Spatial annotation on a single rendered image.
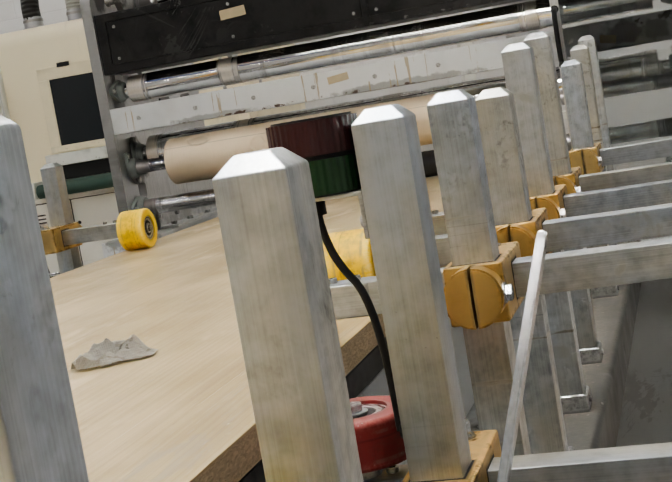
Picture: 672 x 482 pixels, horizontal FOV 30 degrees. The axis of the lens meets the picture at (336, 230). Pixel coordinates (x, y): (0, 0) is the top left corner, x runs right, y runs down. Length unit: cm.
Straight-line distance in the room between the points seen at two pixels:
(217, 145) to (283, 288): 275
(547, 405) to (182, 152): 214
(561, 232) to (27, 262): 103
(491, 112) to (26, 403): 99
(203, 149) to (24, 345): 299
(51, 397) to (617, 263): 78
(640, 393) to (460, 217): 230
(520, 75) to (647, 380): 187
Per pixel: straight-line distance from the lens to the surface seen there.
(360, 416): 87
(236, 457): 89
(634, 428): 334
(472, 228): 103
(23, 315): 33
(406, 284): 79
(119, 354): 128
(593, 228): 132
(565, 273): 107
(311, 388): 55
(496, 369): 105
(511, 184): 128
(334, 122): 79
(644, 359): 329
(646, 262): 107
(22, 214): 33
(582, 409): 157
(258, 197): 54
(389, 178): 79
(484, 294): 101
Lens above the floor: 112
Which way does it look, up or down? 6 degrees down
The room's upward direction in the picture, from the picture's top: 10 degrees counter-clockwise
